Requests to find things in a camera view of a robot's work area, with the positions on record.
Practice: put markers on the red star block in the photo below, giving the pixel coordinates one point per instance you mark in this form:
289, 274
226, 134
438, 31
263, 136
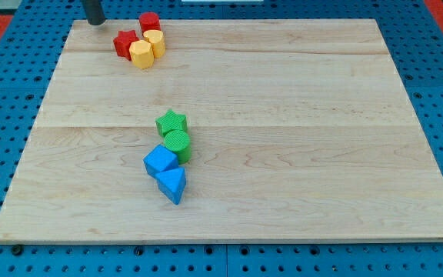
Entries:
123, 41

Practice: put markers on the red cylinder block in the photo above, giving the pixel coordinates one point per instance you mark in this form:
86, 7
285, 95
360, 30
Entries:
149, 21

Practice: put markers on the yellow hexagon block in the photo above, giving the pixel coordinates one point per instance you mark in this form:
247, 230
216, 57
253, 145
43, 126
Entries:
141, 54

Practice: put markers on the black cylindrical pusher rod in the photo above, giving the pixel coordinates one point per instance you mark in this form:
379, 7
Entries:
93, 11

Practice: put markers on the light wooden board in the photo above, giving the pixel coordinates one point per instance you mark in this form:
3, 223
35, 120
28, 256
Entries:
301, 132

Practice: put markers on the green cylinder block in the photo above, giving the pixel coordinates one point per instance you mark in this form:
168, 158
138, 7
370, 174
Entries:
179, 142

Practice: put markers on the yellow heart block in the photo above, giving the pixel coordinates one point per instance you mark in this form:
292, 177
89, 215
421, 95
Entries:
157, 39

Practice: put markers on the blue triangle block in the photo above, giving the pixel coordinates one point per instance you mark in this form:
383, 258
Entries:
172, 183

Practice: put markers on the green star block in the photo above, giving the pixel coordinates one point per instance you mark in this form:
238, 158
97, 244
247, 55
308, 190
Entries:
171, 121

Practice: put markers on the blue cube block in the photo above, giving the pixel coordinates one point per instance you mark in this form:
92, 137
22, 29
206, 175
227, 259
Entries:
160, 159

